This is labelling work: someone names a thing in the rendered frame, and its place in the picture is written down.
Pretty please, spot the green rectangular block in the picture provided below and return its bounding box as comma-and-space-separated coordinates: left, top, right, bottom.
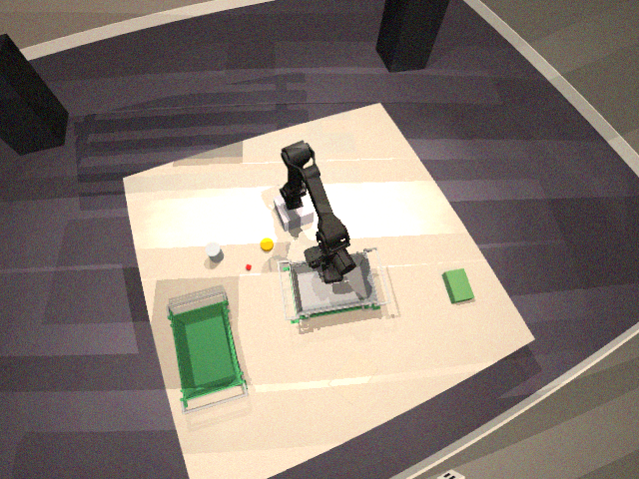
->
442, 268, 474, 303

